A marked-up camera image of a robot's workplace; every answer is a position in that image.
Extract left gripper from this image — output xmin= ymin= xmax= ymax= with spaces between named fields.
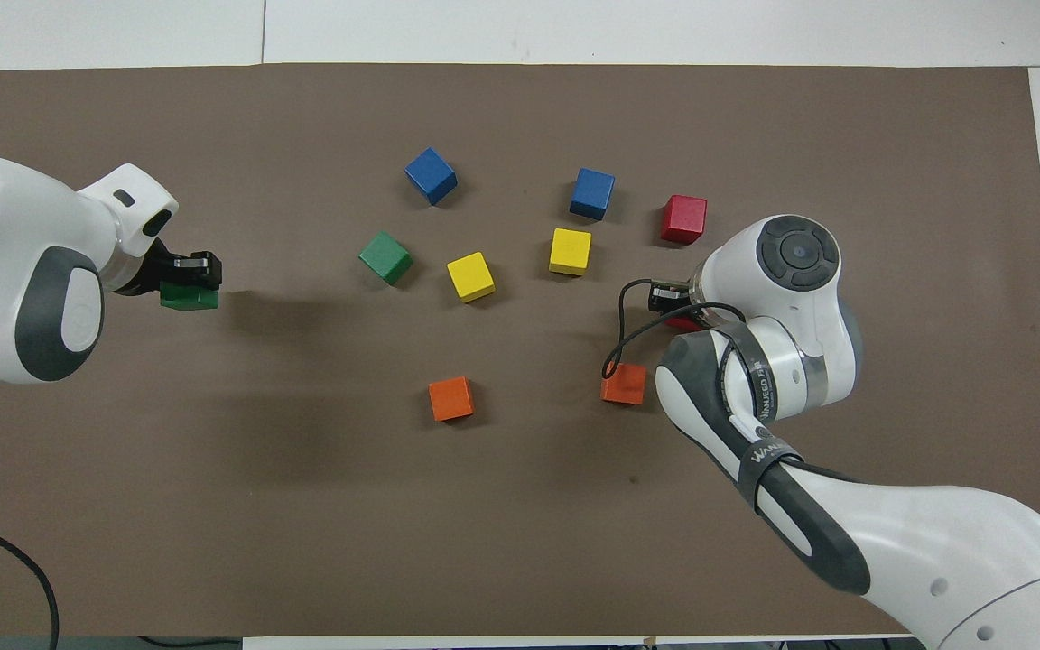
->
xmin=127 ymin=246 xmax=176 ymax=297

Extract green wooden block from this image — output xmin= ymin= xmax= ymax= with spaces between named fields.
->
xmin=357 ymin=230 xmax=414 ymax=287
xmin=159 ymin=281 xmax=220 ymax=313

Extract blue wooden block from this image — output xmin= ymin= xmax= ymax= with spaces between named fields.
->
xmin=569 ymin=167 xmax=617 ymax=222
xmin=404 ymin=147 xmax=460 ymax=207

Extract yellow wooden block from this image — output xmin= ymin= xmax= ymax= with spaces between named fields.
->
xmin=548 ymin=227 xmax=593 ymax=277
xmin=446 ymin=251 xmax=497 ymax=304

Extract orange wooden block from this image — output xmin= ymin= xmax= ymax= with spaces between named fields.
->
xmin=427 ymin=375 xmax=476 ymax=423
xmin=599 ymin=362 xmax=648 ymax=406

